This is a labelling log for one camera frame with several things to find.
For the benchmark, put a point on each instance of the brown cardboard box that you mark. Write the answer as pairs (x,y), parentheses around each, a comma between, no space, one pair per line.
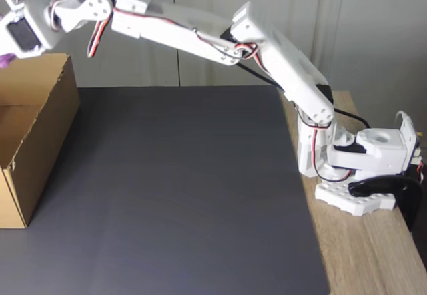
(50,141)

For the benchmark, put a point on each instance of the grey cabinet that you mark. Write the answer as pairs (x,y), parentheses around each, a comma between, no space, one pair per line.
(200,68)

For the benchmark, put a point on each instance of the dark grey mat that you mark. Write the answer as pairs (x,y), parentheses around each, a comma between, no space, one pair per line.
(183,225)

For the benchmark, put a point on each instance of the pink purple bumpy ball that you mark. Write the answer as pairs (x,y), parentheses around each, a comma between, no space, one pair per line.
(4,62)

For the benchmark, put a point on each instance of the black table clamp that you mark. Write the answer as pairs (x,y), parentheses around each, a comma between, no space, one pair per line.
(407,201)

